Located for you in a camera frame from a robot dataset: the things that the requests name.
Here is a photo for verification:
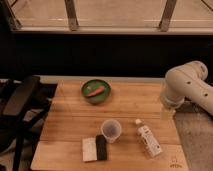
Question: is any clear plastic cup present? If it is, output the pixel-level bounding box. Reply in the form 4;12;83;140
101;119;122;143

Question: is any green round plate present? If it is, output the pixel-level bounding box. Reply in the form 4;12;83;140
81;79;111;105

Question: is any black sponge block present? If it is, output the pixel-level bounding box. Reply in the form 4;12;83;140
96;135;107;160

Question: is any white lying bottle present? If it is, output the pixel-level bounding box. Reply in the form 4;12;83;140
135;119;163;157

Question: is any white sponge block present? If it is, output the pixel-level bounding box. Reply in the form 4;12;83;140
82;138;97;162

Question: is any black office chair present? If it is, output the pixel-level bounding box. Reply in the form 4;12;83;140
0;76;57;171

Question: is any orange carrot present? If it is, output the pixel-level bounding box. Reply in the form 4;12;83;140
86;87;105;97

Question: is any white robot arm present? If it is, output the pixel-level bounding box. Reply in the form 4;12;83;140
160;61;213;119

